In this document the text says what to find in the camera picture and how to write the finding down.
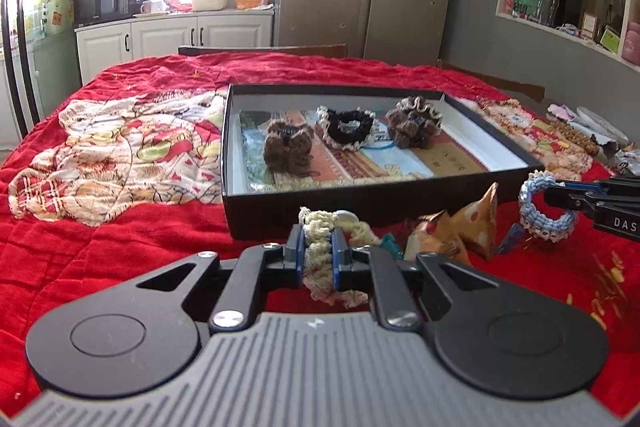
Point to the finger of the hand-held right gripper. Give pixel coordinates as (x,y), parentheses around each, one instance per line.
(575,190)
(575,203)

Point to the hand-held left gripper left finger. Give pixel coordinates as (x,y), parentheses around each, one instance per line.
(300,252)

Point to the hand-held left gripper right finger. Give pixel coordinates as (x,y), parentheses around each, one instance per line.
(338,257)

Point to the cream crochet scrunchie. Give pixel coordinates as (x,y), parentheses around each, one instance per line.
(317,257)

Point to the black shallow cardboard box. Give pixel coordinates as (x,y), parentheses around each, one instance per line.
(350,212)

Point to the blue and white crochet scrunchie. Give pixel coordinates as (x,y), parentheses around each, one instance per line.
(530,217)

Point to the teal binder clip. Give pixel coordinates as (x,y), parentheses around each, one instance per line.
(392,244)

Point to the blue binder clip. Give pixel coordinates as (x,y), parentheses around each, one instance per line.
(510,239)

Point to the black scrunchie with cream trim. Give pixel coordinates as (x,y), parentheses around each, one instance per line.
(330,127)

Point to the brown scrunchie with cream trim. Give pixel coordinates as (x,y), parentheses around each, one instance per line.
(425,112)

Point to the wooden bead trivet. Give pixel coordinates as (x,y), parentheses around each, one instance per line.
(575,134)

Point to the white plate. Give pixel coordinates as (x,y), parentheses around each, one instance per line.
(600,122)

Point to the pink cloth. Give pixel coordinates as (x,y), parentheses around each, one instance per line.
(560,111)

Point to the brown wooden chair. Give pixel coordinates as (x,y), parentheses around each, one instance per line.
(500,82)

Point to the red printed blanket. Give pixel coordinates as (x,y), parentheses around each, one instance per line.
(125,232)

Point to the dark wooden chair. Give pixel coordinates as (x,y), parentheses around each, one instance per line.
(250,50)

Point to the white kitchen cabinet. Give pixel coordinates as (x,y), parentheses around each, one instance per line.
(160,37)

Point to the white plastic tub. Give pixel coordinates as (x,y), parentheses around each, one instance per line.
(214,1)

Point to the white mug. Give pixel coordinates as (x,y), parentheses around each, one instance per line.
(152,6)

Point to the black microwave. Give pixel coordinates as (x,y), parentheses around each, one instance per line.
(100,4)

